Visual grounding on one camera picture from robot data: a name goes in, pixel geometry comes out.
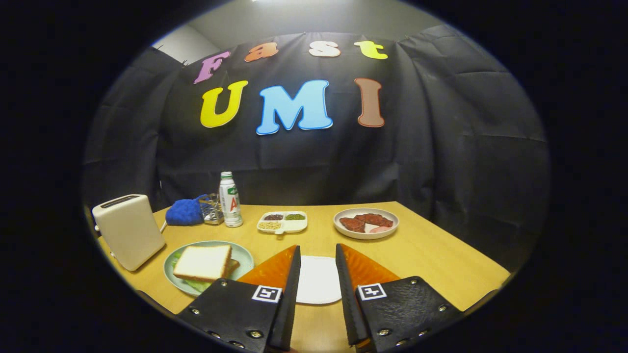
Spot white divided dish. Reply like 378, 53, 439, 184
257, 211, 308, 235

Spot blue oven mitt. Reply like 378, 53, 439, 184
165, 195, 209, 227

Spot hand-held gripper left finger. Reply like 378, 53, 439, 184
176, 244, 302, 353

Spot white toaster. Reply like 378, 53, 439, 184
92, 194, 166, 272

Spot pale green plate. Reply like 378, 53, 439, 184
163, 240, 255, 297

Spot white round meat plate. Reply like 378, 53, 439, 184
333, 207, 399, 240

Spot black backdrop cloth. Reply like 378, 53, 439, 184
82, 25, 551, 275

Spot green lettuce leaf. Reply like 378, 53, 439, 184
171, 252, 216, 293

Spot white square plate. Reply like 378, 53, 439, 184
296, 255, 342, 305

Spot white drink bottle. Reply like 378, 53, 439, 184
219, 171, 244, 228

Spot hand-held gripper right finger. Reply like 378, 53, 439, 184
335, 243, 464, 353

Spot metal wire utensil holder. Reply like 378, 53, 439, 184
199, 193, 225, 226

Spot toasted bread slice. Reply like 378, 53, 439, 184
173, 245, 232, 283

